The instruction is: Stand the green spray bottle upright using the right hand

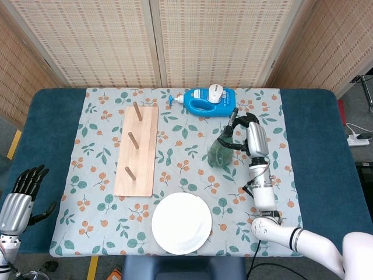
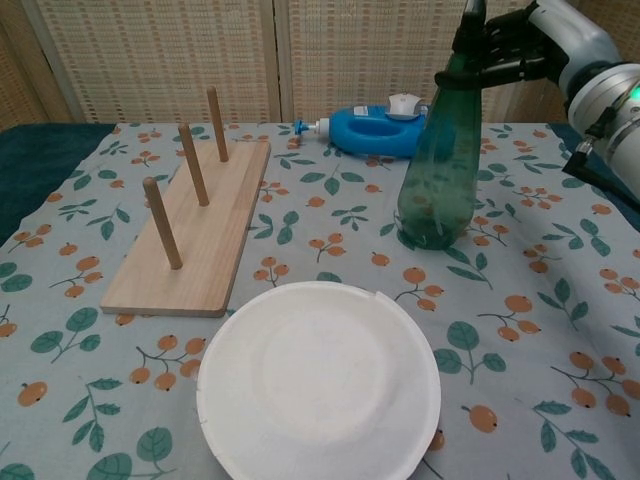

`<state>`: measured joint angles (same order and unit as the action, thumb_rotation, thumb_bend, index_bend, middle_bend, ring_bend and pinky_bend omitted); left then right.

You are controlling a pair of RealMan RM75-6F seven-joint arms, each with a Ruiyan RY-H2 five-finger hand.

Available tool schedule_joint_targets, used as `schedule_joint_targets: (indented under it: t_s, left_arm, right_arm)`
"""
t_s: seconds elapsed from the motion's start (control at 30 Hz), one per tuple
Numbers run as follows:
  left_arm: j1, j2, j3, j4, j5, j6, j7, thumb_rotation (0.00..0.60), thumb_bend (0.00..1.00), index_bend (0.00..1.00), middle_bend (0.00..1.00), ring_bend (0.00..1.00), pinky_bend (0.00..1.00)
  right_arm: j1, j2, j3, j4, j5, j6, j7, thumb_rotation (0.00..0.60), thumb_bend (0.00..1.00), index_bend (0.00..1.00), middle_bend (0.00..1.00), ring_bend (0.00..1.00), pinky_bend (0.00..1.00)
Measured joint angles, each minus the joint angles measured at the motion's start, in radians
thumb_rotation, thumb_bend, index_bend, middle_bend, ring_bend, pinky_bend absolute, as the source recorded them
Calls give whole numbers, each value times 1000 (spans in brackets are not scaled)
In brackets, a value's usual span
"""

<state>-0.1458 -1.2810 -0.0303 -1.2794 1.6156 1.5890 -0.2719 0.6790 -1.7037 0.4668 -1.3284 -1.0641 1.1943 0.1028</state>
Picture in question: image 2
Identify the white computer mouse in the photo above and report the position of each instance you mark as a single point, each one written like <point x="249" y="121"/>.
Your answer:
<point x="402" y="105"/>

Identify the woven bamboo folding screen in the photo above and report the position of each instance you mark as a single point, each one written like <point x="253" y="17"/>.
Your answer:
<point x="150" y="50"/>

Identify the wooden three-peg board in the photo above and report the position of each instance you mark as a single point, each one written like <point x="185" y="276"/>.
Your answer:
<point x="200" y="250"/>

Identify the blue detergent pump bottle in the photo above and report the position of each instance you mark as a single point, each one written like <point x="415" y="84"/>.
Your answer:
<point x="360" y="132"/>

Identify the white paper plate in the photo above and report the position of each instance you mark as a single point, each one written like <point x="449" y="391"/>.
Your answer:
<point x="310" y="380"/>

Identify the teal table cover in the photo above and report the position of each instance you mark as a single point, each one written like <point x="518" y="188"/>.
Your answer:
<point x="30" y="165"/>

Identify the green spray bottle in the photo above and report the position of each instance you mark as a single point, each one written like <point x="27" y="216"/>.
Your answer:
<point x="440" y="190"/>

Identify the floral fruit-print tablecloth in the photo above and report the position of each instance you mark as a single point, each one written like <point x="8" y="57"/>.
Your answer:
<point x="75" y="225"/>

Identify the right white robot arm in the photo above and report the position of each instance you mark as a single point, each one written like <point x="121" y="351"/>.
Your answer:
<point x="615" y="115"/>

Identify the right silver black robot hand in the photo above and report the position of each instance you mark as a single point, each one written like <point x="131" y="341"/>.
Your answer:
<point x="570" y="35"/>

